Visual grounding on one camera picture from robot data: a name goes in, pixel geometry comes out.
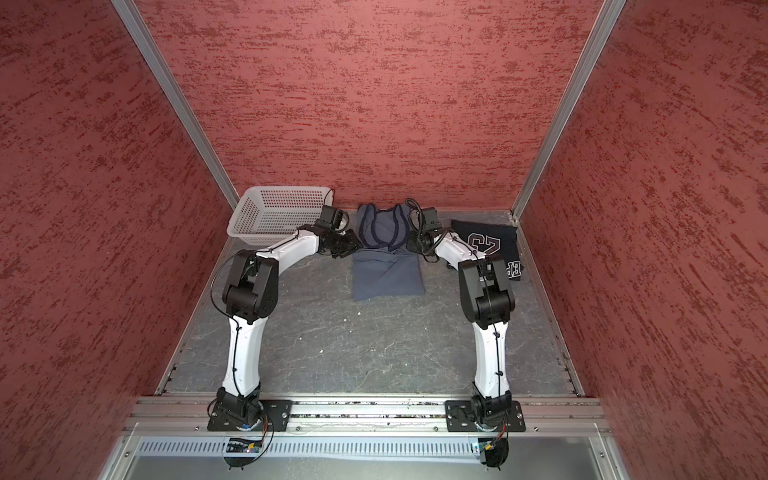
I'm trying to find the grey-blue tank top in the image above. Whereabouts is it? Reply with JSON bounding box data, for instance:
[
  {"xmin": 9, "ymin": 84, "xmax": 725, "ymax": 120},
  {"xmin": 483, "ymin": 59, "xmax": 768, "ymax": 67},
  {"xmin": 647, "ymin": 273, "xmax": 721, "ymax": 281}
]
[{"xmin": 352, "ymin": 204, "xmax": 425, "ymax": 302}]

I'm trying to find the navy tank top red trim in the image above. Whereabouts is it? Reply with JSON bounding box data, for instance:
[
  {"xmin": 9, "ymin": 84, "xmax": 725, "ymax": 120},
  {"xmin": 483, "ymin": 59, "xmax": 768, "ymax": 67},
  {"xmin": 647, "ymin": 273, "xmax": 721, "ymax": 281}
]
[{"xmin": 451, "ymin": 220, "xmax": 524, "ymax": 281}]

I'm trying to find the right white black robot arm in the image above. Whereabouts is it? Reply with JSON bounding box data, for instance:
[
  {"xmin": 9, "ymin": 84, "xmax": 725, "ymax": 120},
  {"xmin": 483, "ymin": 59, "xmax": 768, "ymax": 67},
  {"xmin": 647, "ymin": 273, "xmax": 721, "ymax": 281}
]
[{"xmin": 406, "ymin": 230, "xmax": 514, "ymax": 432}]

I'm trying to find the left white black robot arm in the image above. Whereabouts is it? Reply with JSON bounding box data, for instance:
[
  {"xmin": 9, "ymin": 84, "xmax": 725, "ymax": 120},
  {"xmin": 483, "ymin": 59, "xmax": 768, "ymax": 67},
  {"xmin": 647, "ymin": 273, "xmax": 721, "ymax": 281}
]
[{"xmin": 207, "ymin": 225, "xmax": 362, "ymax": 432}]

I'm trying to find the white plastic laundry basket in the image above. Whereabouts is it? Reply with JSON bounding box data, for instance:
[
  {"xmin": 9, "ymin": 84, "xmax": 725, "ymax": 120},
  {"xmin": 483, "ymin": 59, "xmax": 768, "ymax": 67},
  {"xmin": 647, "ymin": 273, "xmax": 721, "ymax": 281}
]
[{"xmin": 227, "ymin": 186, "xmax": 334, "ymax": 246}]

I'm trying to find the right corner aluminium profile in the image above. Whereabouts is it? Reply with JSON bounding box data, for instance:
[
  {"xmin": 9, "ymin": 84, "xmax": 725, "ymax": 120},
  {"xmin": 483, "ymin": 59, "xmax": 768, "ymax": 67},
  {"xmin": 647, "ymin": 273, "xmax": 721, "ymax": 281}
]
[{"xmin": 511, "ymin": 0, "xmax": 626, "ymax": 227}]

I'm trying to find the corner aluminium profile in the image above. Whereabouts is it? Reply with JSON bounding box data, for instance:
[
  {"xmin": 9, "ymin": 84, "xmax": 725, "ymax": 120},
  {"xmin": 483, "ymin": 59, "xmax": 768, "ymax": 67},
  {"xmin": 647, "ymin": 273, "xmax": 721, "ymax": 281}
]
[
  {"xmin": 511, "ymin": 0, "xmax": 626, "ymax": 227},
  {"xmin": 111, "ymin": 0, "xmax": 240, "ymax": 209}
]

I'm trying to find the left corner aluminium profile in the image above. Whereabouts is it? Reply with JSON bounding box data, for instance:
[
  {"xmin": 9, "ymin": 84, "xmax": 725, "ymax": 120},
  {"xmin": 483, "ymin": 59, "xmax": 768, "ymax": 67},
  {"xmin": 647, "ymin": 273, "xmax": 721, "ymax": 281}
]
[{"xmin": 111, "ymin": 0, "xmax": 240, "ymax": 209}]

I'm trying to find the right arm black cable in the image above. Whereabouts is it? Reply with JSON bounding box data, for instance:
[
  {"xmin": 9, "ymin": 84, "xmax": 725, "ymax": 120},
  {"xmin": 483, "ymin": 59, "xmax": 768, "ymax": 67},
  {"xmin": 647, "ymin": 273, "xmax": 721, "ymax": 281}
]
[{"xmin": 403, "ymin": 197, "xmax": 457, "ymax": 265}]

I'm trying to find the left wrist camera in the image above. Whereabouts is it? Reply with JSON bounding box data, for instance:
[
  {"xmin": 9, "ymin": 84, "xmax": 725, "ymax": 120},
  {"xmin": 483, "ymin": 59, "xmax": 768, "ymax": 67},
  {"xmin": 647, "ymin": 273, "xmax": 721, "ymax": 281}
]
[{"xmin": 315, "ymin": 205, "xmax": 349, "ymax": 231}]

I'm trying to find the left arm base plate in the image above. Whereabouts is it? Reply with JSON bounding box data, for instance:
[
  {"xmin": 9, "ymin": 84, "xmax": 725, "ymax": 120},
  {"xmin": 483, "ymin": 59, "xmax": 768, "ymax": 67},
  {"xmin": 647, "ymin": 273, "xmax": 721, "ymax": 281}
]
[{"xmin": 206, "ymin": 399, "xmax": 293, "ymax": 433}]

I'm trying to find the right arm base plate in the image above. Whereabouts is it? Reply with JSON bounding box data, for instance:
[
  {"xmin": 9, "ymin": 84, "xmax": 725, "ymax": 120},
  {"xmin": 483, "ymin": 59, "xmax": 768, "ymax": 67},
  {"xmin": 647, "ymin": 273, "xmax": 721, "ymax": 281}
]
[{"xmin": 444, "ymin": 400, "xmax": 526, "ymax": 434}]

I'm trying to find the white slotted cable duct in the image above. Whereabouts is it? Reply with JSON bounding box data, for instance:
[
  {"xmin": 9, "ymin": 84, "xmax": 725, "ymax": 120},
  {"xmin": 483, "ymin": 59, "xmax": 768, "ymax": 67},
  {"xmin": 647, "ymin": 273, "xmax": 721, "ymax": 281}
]
[{"xmin": 136, "ymin": 436, "xmax": 480, "ymax": 462}]

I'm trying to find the right circuit board with wires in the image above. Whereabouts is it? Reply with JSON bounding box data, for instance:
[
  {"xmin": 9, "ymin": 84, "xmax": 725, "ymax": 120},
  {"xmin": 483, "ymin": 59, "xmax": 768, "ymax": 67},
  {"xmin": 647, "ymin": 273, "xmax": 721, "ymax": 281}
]
[{"xmin": 473, "ymin": 438, "xmax": 509, "ymax": 469}]

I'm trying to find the circuit board with wires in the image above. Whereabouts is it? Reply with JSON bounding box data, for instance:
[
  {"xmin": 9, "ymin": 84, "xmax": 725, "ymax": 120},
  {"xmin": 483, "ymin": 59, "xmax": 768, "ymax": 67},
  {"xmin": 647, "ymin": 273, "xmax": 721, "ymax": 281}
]
[
  {"xmin": 223, "ymin": 438, "xmax": 266, "ymax": 470},
  {"xmin": 473, "ymin": 438, "xmax": 509, "ymax": 469}
]

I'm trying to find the left circuit board with wires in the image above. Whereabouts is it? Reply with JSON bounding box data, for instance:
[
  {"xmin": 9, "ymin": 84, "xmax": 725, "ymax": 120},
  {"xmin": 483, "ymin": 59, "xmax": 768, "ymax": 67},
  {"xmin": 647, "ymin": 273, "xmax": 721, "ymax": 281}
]
[{"xmin": 223, "ymin": 438, "xmax": 266, "ymax": 470}]

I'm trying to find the aluminium front rail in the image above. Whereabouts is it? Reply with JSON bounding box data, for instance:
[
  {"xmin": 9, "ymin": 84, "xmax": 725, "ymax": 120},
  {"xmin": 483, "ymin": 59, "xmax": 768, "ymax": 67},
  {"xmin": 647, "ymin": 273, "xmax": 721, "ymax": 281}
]
[{"xmin": 120, "ymin": 393, "xmax": 613, "ymax": 438}]

